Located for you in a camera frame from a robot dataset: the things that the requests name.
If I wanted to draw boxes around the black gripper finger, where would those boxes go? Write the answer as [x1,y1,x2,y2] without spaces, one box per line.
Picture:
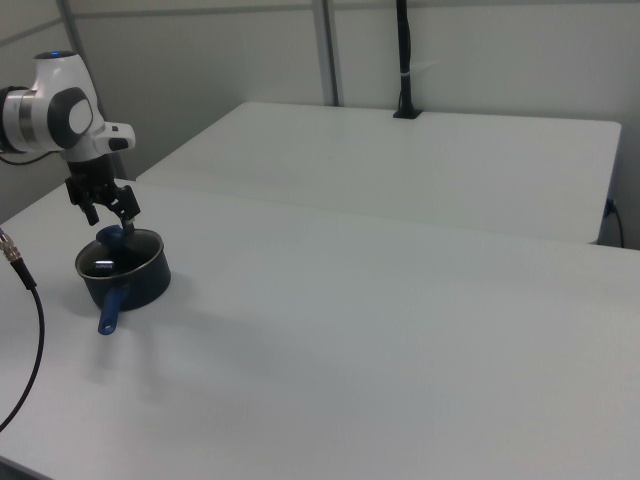
[101,181,142,237]
[65,178,100,226]

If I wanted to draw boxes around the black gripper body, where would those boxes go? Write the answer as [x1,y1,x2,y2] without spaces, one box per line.
[66,153,120,195]

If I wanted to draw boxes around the glass lid with blue knob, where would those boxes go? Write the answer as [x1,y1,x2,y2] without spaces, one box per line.
[75,224,165,279]

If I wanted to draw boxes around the dark saucepan with blue handle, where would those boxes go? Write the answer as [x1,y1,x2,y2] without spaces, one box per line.
[74,228,172,337]

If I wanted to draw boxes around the thick black cable with connector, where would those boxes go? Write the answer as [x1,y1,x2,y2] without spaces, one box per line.
[0,224,47,432]

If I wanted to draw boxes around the vertical aluminium wall post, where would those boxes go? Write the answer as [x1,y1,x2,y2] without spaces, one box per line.
[313,0,347,108]

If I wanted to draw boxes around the black camera pole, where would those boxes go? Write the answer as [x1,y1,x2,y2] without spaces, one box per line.
[392,0,424,122]

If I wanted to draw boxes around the black cable with blue plug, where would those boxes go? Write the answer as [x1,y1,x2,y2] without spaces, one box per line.
[604,198,627,248]

